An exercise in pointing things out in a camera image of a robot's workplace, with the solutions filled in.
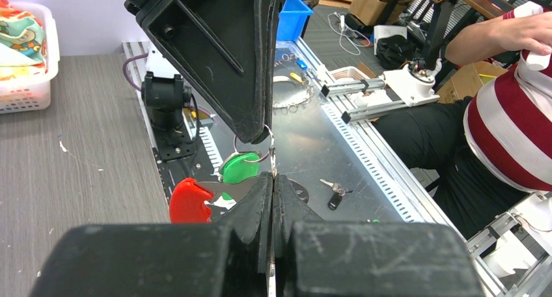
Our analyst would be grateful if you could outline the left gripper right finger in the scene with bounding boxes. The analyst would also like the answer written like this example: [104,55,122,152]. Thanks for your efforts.
[274,175,484,296]

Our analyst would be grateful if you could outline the colourful patterned cloth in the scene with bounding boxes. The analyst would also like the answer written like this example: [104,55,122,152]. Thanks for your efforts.
[1,0,48,81]

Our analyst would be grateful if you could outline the cardboard boxes in background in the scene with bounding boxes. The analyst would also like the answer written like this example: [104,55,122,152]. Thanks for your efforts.
[344,0,517,103]

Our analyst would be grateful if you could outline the blue plastic crate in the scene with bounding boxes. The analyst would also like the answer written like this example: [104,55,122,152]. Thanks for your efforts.
[276,0,314,42]

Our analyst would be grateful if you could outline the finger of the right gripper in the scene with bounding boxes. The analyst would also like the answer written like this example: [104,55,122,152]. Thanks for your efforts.
[258,0,286,142]
[140,0,276,144]

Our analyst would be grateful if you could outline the person in striped shirt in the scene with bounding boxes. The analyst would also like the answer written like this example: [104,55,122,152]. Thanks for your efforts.
[373,2,551,239]

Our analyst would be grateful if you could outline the key with black fob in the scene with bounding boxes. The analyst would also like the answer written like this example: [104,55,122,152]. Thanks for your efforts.
[320,179,353,210]

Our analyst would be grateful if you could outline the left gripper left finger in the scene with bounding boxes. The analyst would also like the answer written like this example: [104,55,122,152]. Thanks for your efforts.
[31,172,273,296]

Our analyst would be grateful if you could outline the metal chain keyring holder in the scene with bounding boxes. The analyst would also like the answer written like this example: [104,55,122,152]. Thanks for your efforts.
[272,76,314,113]

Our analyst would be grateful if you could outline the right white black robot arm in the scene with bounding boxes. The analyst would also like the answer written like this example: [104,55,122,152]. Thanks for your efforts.
[125,0,286,145]

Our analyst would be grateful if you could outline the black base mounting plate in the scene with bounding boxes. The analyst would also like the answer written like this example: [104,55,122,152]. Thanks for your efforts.
[152,128,223,201]

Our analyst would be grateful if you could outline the white plastic basket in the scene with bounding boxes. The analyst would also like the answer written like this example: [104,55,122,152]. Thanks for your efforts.
[1,1,60,114]

